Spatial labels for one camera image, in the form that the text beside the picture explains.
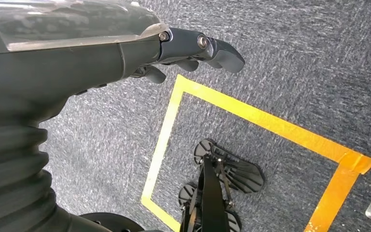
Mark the black robot hip joint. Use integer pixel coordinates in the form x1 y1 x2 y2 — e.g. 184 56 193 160
79 212 145 232

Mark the black robot leg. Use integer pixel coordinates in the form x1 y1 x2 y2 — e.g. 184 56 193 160
180 156 235 232

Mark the black robot foot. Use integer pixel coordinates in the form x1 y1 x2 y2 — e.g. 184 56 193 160
193 138 266 195
177 182 243 232

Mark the yellow floor tape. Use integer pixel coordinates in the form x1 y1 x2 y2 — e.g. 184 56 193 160
141 74 371 232

